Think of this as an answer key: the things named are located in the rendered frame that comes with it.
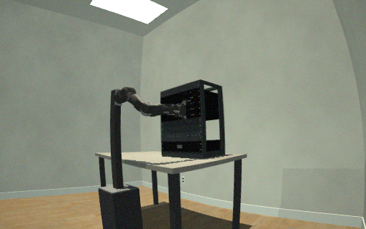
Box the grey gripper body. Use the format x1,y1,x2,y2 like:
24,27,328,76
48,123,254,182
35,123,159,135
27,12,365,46
174,104,186,117

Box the black server rack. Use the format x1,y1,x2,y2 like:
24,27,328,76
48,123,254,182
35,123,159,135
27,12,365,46
160,79,225,160

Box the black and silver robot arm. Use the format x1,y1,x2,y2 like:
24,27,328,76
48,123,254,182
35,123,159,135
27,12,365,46
114,87,179,117

